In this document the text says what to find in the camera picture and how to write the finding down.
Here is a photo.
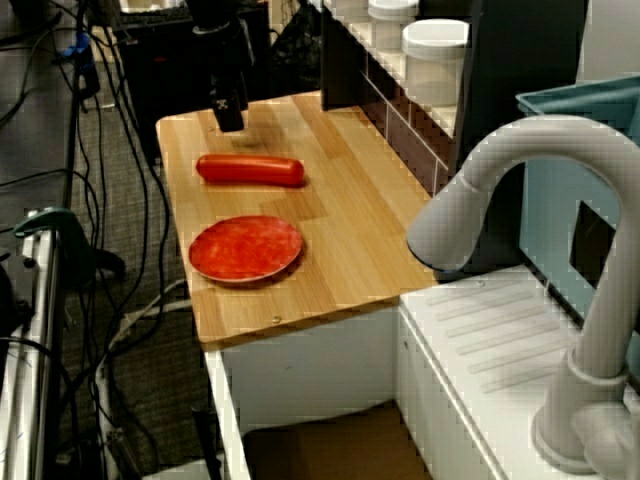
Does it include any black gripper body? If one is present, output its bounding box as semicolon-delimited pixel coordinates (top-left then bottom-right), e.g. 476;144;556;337
192;22;253;112

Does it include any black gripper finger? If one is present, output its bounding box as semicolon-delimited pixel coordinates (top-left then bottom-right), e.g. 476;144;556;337
234;70;250;113
213;87;246;133

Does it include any red toy sausage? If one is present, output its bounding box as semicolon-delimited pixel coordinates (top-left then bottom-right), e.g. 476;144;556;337
195;153;306;188

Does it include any red round plate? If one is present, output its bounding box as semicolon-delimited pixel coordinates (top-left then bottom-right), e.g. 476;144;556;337
188;215;305;288

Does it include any blue tape piece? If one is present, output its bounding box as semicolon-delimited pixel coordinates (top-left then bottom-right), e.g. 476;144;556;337
61;31;92;59

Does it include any black thin pole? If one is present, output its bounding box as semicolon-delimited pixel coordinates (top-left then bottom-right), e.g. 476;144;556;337
62;0;87;214

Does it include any white lidded plastic container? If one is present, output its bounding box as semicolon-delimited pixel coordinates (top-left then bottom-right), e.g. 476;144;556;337
401;18;472;107
367;0;420;52

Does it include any dark upright panel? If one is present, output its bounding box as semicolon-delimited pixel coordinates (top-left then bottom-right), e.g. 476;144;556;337
449;0;587;274

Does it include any grey toy faucet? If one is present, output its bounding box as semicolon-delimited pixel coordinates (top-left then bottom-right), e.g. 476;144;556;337
405;114;640;476

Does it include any teal plastic bin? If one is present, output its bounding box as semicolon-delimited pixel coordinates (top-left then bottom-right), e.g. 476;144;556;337
514;74;640;329

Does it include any white toy sink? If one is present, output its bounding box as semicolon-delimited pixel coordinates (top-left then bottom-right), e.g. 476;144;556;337
398;263;640;480

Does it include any brown cardboard sheet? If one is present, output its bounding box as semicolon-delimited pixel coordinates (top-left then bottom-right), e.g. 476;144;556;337
242;401;434;480

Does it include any black shelf post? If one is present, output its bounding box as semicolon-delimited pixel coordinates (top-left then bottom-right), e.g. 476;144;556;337
319;0;372;113

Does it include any black cable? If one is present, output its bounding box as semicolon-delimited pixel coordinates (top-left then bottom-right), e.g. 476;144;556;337
97;24;175;354
0;334;84;454

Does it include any white cable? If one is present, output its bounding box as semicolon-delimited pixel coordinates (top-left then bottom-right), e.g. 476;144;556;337
106;278;194;352

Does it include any aluminium frame rail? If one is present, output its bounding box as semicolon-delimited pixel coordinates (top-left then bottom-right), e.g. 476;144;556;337
0;214;67;480

